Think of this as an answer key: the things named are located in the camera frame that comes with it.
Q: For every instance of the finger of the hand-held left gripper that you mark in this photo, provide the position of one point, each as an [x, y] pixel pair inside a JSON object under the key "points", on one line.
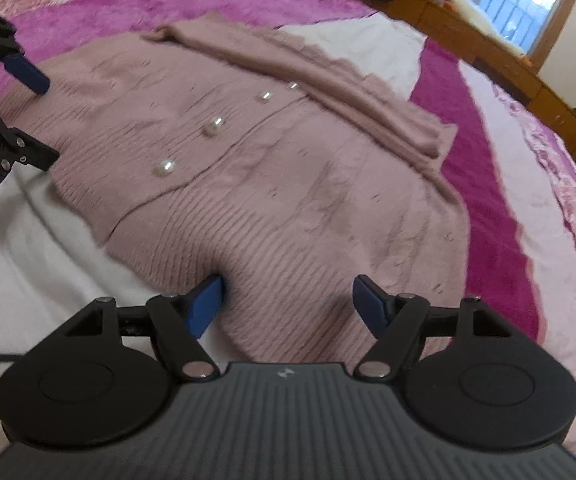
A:
{"points": [[27, 74], [35, 154]]}

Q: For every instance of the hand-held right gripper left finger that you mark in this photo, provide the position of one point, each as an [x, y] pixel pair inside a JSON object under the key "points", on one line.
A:
{"points": [[205, 306]]}

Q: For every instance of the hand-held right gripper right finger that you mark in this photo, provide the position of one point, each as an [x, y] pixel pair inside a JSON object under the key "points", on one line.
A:
{"points": [[370, 306]]}

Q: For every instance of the pink knit cardigan sweater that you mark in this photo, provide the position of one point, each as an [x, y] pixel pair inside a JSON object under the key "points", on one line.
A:
{"points": [[293, 185]]}

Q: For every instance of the magenta floral bedspread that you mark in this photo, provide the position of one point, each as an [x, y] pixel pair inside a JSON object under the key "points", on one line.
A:
{"points": [[518, 210]]}

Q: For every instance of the brown wooden cabinet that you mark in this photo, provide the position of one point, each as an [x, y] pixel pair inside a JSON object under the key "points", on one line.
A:
{"points": [[488, 55]]}

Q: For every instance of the white fluffy item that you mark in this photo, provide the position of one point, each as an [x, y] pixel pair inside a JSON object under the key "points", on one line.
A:
{"points": [[483, 22]]}

